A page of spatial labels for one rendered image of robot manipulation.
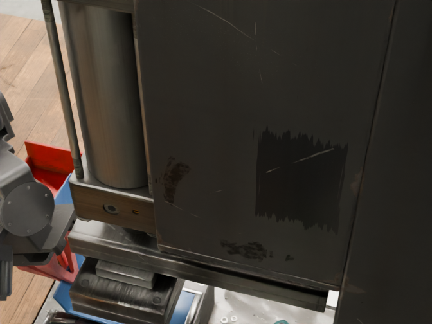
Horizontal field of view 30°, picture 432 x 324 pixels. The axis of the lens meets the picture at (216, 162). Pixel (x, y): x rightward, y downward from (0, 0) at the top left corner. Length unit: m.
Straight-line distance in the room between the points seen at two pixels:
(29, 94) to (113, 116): 0.74
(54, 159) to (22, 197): 0.43
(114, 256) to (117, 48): 0.27
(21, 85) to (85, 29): 0.81
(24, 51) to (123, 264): 0.74
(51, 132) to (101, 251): 0.54
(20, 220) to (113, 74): 0.24
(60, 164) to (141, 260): 0.46
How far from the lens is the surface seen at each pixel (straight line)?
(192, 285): 1.00
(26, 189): 0.80
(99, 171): 0.72
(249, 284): 0.77
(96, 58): 0.62
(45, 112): 1.36
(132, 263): 0.81
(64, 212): 0.92
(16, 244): 0.90
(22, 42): 1.50
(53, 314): 1.00
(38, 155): 1.24
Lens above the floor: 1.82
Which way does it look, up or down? 47 degrees down
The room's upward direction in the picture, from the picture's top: straight up
